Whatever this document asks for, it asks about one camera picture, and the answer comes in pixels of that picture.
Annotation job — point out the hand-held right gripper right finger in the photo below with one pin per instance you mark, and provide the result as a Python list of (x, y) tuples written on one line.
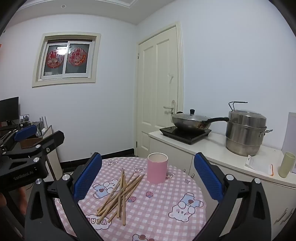
[(208, 178)]

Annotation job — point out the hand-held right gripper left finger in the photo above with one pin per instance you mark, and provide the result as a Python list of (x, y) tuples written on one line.
[(87, 177)]

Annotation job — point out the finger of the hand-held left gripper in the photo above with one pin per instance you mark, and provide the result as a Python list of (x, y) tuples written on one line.
[(25, 133), (49, 143)]

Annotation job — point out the bunch of wooden chopsticks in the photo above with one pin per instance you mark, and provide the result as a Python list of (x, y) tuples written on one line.
[(120, 194)]

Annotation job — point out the pink cup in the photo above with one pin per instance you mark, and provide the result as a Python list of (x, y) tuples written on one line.
[(157, 171)]

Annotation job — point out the brown wooden box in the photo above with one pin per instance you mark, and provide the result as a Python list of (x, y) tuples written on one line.
[(29, 143)]

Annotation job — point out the grey metal rods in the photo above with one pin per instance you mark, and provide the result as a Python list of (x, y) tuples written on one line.
[(42, 124)]

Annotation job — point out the white leaning board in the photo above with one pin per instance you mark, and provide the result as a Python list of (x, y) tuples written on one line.
[(55, 163)]

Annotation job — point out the dark desk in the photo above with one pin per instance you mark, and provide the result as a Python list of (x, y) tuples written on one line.
[(4, 132)]

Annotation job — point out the black computer monitor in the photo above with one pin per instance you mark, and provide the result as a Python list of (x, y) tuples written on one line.
[(9, 109)]

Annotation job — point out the white kitchen cabinet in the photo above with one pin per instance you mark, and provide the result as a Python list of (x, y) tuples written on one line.
[(219, 150)]

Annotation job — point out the black induction cooker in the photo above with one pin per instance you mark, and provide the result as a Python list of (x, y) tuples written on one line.
[(185, 137)]

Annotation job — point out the white paper booklet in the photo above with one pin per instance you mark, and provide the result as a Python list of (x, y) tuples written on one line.
[(256, 165)]

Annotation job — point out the stainless steel steamer pot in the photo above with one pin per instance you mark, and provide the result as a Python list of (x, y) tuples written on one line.
[(245, 139)]

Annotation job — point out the glass wok lid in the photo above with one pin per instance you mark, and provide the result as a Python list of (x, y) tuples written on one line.
[(185, 116)]

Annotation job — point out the pale green cup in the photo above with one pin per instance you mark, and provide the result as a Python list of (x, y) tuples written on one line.
[(286, 165)]

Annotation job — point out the red round window sticker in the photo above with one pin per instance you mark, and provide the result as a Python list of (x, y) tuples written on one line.
[(77, 56), (54, 59)]

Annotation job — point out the cream framed window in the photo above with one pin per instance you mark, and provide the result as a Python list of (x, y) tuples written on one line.
[(66, 58)]

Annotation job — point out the cream panel door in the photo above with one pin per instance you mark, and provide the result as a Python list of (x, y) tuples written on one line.
[(150, 92)]

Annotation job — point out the white door hook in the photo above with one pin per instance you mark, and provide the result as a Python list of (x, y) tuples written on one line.
[(170, 77)]

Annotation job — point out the small photo frame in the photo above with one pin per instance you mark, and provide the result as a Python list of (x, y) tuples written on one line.
[(25, 118)]

